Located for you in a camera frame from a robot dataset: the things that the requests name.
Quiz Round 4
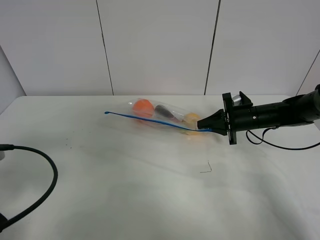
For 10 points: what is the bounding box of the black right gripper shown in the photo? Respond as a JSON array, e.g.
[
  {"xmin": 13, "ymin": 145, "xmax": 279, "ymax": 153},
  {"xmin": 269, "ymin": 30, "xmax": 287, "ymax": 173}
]
[{"xmin": 197, "ymin": 91, "xmax": 253, "ymax": 145}]

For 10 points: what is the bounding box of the clear zip bag blue seal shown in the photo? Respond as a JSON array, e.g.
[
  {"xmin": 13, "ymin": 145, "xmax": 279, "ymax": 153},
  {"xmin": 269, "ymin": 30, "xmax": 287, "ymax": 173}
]
[{"xmin": 101, "ymin": 95, "xmax": 219, "ymax": 142}]

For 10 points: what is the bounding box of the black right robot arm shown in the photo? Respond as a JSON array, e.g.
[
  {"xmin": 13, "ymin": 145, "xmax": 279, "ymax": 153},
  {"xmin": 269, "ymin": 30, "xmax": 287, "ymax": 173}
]
[{"xmin": 196, "ymin": 85, "xmax": 320, "ymax": 145}]

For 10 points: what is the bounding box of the yellow pear toy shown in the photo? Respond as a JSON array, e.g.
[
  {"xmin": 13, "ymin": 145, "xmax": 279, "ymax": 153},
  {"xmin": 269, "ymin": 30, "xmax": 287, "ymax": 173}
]
[{"xmin": 183, "ymin": 112, "xmax": 201, "ymax": 136}]

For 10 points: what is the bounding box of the purple eggplant toy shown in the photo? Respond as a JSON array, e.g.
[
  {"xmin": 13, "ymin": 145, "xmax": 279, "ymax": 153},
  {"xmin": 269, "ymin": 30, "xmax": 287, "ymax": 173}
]
[{"xmin": 154, "ymin": 104, "xmax": 175, "ymax": 120}]

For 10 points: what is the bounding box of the orange tomato toy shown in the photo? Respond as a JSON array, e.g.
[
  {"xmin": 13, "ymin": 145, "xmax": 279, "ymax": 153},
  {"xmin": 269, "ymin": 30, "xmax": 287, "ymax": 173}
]
[{"xmin": 132, "ymin": 99, "xmax": 155, "ymax": 118}]

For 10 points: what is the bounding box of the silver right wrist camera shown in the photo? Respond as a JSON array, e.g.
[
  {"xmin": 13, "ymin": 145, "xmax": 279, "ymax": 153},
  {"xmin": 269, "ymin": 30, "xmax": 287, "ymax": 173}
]
[{"xmin": 232, "ymin": 94, "xmax": 243, "ymax": 107}]

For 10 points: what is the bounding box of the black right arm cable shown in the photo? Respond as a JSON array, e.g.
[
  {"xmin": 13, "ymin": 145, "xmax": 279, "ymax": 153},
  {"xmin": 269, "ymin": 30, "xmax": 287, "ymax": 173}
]
[{"xmin": 245, "ymin": 126, "xmax": 320, "ymax": 151}]

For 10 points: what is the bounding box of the black left camera cable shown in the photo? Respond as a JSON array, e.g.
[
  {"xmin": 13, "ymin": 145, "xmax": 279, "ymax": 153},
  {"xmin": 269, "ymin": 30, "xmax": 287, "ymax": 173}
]
[{"xmin": 0, "ymin": 143, "xmax": 59, "ymax": 231}]

